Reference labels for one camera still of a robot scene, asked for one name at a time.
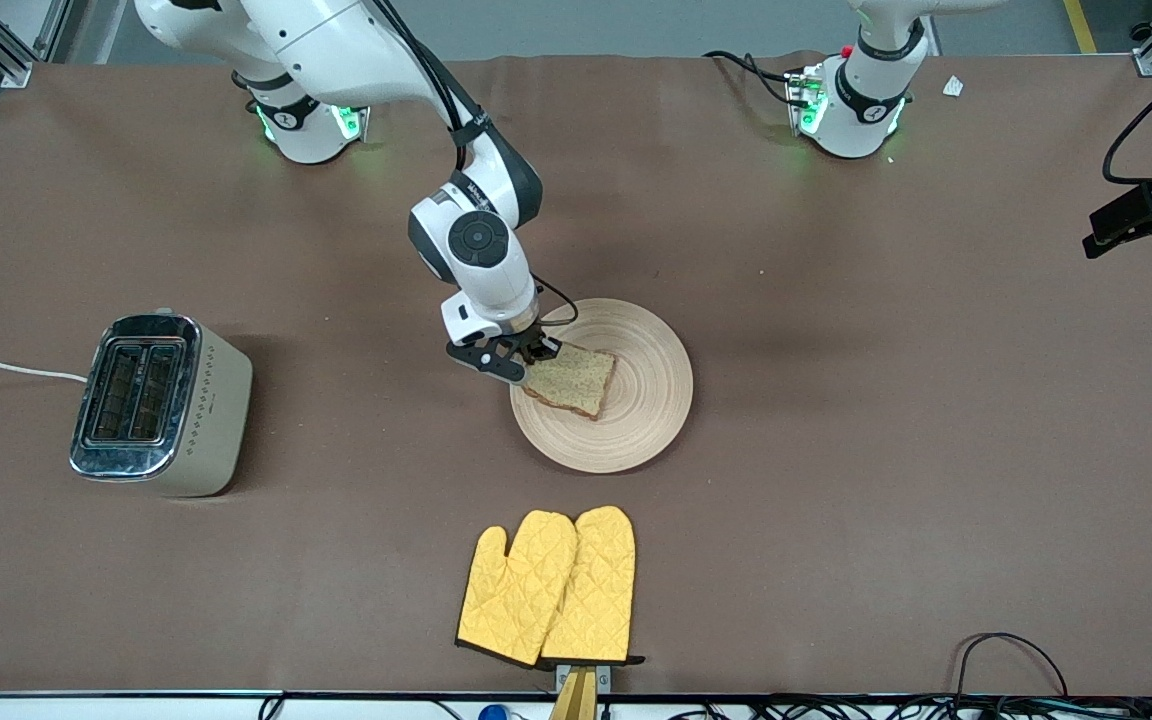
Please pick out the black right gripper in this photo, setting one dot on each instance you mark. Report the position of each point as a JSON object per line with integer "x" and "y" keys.
{"x": 532, "y": 345}

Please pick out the slice of brown bread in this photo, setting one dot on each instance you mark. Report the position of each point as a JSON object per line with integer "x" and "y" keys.
{"x": 581, "y": 385}

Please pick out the round light wooden plate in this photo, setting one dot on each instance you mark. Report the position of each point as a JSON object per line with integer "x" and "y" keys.
{"x": 646, "y": 400}

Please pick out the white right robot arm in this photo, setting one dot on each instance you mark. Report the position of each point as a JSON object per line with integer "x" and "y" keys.
{"x": 476, "y": 240}

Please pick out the grey metal clamp plate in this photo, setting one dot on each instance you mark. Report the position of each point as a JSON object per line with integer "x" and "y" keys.
{"x": 604, "y": 677}

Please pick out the silver and beige toaster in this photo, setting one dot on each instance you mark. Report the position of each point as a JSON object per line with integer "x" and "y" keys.
{"x": 166, "y": 410}

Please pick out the small white paper scrap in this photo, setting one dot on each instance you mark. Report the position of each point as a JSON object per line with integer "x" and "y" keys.
{"x": 953, "y": 86}

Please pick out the yellow quilted oven mitt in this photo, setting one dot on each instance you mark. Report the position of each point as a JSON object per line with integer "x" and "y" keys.
{"x": 596, "y": 590}
{"x": 511, "y": 590}

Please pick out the brown table cover sheet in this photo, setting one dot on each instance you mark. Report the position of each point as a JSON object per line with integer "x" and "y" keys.
{"x": 836, "y": 400}

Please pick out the small blue object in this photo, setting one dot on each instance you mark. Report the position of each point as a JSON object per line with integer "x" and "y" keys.
{"x": 492, "y": 713}

